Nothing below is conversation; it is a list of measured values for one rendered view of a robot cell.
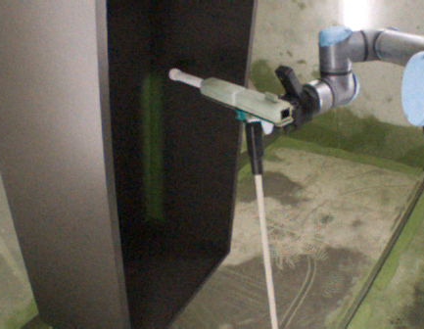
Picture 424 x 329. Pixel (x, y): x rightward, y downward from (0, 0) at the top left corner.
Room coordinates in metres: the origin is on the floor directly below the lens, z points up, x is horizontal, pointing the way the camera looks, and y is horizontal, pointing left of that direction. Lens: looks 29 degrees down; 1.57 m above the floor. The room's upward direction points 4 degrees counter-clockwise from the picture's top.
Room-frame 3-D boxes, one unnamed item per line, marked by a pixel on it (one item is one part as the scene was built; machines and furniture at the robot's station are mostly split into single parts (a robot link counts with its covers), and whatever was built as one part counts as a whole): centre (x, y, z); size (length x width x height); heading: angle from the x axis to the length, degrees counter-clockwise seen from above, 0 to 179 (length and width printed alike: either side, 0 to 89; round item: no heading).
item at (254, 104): (1.15, 0.11, 1.08); 0.49 x 0.05 x 0.23; 39
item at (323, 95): (1.19, -0.12, 1.10); 0.10 x 0.05 x 0.09; 40
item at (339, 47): (1.26, -0.21, 1.21); 0.12 x 0.09 x 0.12; 100
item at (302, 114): (1.14, -0.06, 1.09); 0.12 x 0.08 x 0.09; 130
